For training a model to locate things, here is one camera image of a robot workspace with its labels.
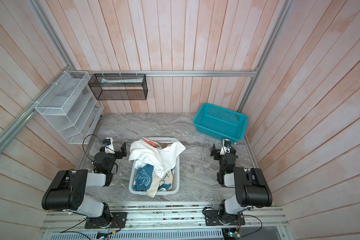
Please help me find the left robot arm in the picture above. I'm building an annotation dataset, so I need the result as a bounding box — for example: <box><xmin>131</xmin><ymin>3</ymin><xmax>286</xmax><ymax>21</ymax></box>
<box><xmin>42</xmin><ymin>138</ymin><xmax>127</xmax><ymax>228</ymax></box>

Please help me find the white laundry basket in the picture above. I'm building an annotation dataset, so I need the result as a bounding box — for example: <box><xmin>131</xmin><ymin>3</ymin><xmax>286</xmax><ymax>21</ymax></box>
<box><xmin>129</xmin><ymin>137</ymin><xmax>180</xmax><ymax>198</ymax></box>

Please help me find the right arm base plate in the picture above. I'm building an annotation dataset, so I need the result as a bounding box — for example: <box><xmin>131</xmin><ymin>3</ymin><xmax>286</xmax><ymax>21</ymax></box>
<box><xmin>202</xmin><ymin>208</ymin><xmax>245</xmax><ymax>226</ymax></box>

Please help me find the blue patterned towel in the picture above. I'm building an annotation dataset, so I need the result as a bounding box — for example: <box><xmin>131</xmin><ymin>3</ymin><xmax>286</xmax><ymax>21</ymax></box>
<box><xmin>133</xmin><ymin>165</ymin><xmax>174</xmax><ymax>198</ymax></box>

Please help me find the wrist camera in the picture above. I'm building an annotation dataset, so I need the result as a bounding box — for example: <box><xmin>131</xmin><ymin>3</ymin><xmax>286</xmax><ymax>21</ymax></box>
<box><xmin>103</xmin><ymin>138</ymin><xmax>113</xmax><ymax>147</ymax></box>
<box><xmin>223</xmin><ymin>139</ymin><xmax>231</xmax><ymax>151</ymax></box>

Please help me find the aluminium frame rail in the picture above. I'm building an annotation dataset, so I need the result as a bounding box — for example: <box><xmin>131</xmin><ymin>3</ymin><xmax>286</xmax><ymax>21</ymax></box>
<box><xmin>72</xmin><ymin>70</ymin><xmax>257</xmax><ymax>77</ymax></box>

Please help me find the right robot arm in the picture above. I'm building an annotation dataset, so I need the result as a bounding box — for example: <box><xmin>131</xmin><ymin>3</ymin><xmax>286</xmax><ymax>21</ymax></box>
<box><xmin>210</xmin><ymin>141</ymin><xmax>273</xmax><ymax>222</ymax></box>

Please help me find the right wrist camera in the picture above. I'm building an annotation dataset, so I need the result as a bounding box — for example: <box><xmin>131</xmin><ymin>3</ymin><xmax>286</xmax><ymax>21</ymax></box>
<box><xmin>223</xmin><ymin>139</ymin><xmax>231</xmax><ymax>151</ymax></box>

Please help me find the teal plastic basket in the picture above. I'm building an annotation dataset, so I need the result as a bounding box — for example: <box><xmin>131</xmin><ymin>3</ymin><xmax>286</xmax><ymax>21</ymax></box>
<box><xmin>193</xmin><ymin>103</ymin><xmax>248</xmax><ymax>143</ymax></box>

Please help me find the white wire mesh shelf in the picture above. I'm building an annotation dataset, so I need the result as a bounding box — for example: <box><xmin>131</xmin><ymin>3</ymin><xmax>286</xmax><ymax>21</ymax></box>
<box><xmin>36</xmin><ymin>71</ymin><xmax>104</xmax><ymax>145</ymax></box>

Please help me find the red orange towel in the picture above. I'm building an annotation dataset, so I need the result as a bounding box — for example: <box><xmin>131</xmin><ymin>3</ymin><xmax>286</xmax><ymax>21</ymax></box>
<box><xmin>143</xmin><ymin>138</ymin><xmax>162</xmax><ymax>148</ymax></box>

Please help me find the white towel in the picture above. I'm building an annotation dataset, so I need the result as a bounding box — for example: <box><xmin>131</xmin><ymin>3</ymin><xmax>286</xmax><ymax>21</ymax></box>
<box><xmin>129</xmin><ymin>140</ymin><xmax>186</xmax><ymax>178</ymax></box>

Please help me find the black wire mesh basket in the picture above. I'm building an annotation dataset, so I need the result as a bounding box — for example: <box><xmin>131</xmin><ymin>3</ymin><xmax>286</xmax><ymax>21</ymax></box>
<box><xmin>89</xmin><ymin>73</ymin><xmax>148</xmax><ymax>101</ymax></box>

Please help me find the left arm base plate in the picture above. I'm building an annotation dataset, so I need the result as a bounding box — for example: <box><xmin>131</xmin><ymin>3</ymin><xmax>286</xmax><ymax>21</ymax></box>
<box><xmin>85</xmin><ymin>212</ymin><xmax>128</xmax><ymax>229</ymax></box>

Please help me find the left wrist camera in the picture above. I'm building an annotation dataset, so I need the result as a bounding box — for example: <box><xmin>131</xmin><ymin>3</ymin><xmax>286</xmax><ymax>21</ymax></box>
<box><xmin>103</xmin><ymin>138</ymin><xmax>113</xmax><ymax>147</ymax></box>

